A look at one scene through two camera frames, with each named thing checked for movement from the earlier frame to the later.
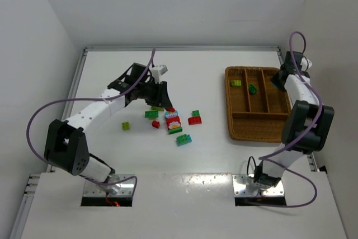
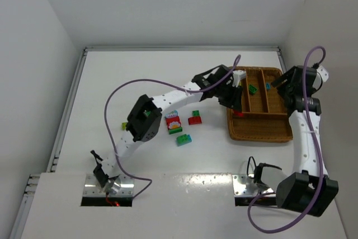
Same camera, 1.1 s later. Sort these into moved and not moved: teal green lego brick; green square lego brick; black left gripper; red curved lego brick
Moved: black left gripper
Not moved: red curved lego brick; teal green lego brick; green square lego brick
